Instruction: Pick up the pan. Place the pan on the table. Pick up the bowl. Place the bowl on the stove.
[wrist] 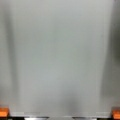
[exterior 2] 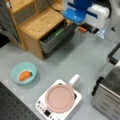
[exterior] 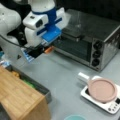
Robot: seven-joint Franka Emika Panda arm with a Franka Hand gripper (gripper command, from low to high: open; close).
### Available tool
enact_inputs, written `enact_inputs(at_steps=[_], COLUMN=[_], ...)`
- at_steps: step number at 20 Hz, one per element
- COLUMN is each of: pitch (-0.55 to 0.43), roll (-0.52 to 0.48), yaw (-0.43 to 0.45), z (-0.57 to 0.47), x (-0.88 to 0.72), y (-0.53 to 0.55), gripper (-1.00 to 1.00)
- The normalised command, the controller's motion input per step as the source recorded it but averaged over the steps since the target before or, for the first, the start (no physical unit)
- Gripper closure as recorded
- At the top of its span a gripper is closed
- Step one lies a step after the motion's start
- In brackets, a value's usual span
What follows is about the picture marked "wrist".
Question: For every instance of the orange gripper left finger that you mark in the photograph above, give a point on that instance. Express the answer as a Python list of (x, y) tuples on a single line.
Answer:
[(4, 112)]

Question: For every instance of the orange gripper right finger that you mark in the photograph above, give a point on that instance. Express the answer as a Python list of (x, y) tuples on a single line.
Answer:
[(116, 113)]

